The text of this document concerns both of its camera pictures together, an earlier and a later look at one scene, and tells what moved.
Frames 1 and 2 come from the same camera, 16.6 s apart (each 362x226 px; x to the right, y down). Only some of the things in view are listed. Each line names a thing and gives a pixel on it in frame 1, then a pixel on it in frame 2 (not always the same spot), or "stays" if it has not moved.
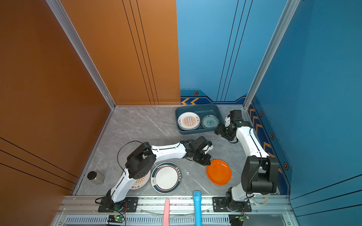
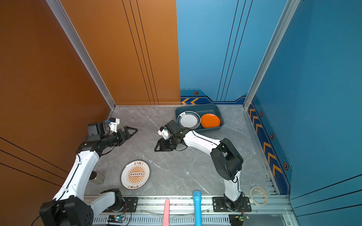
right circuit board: [237, 220] stays
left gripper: [205, 162] to [127, 133]
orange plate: [218, 172] to [209, 120]
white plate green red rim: [166, 177] to [189, 119]
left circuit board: [115, 219] stays
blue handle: [197, 198] stays
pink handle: [166, 217] stays
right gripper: [219, 130] to [160, 142]
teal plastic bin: [198, 118] stays
